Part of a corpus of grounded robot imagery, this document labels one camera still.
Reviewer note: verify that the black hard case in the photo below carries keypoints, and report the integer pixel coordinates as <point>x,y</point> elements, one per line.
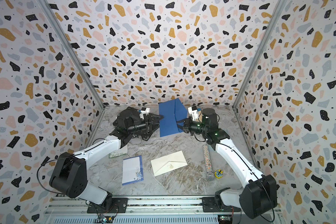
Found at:
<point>126,137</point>

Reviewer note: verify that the cream envelope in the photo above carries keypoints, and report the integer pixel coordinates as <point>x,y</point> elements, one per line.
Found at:
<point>168,163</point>

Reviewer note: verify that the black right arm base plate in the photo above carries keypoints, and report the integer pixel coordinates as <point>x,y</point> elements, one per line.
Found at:
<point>214,204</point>

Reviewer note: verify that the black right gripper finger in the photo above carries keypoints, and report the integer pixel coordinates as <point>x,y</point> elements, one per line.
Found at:
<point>180,121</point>
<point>181,127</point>

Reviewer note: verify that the aluminium right corner post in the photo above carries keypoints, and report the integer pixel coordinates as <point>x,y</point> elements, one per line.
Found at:
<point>275,16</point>

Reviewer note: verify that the white letter paper green border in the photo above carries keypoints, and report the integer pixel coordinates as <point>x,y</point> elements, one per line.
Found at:
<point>119,152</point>

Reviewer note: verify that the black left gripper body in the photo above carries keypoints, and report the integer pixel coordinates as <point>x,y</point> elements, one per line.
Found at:
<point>140,126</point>

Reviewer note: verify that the white letter paper blue border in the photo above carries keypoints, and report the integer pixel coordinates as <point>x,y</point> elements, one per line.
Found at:
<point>132,170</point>

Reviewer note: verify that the yellow round tape measure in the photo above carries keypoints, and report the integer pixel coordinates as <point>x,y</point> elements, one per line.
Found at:
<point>218,173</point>

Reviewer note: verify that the aluminium corner post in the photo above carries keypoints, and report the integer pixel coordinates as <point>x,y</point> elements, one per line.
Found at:
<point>275,16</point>
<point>44,6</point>

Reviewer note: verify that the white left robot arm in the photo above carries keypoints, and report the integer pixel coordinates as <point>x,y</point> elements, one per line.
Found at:
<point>70,172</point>

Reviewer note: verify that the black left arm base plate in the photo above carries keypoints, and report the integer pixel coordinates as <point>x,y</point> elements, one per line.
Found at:
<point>110,205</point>

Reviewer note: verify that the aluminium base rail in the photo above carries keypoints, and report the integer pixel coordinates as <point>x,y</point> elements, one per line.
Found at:
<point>153,210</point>

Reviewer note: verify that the glitter filled clear tube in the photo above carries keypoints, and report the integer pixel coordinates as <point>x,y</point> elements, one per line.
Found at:
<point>208,165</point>

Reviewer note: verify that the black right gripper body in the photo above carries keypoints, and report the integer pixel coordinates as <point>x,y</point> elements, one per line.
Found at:
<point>193,128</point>

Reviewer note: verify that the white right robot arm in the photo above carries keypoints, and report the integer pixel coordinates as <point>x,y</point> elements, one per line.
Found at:
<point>259,192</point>

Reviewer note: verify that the aluminium left corner post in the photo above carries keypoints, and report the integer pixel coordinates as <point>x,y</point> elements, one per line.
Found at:
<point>44,6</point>

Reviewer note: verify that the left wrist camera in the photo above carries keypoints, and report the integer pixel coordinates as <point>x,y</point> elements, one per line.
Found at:
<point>144,111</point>

